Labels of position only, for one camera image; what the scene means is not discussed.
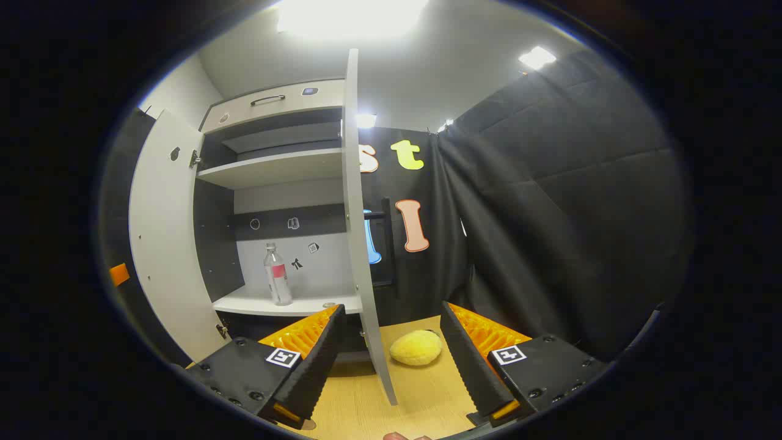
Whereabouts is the black door handle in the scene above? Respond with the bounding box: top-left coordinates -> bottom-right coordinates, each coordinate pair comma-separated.
365,197 -> 396,288

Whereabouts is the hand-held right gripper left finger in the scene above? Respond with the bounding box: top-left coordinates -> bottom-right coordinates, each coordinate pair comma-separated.
185,304 -> 346,430

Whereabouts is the black backdrop cloth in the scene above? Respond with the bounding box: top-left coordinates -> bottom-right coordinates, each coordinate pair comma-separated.
98,49 -> 694,367

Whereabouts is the yellow plush toy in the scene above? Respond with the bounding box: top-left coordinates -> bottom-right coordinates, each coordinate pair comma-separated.
389,329 -> 443,367

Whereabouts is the grey cabinet door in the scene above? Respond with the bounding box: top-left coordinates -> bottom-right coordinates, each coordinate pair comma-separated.
128,109 -> 233,364
341,49 -> 399,406

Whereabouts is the ceiling light panel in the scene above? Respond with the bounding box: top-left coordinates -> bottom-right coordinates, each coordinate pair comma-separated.
275,0 -> 428,40
519,46 -> 557,70

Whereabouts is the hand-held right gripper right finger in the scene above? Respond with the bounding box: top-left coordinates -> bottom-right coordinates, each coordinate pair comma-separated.
440,301 -> 608,428

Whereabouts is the clear plastic bottle pink label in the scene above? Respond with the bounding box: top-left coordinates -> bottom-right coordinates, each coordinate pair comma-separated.
263,242 -> 293,306

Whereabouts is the grey white cabinet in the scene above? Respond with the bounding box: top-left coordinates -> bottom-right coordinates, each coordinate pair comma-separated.
137,78 -> 379,367

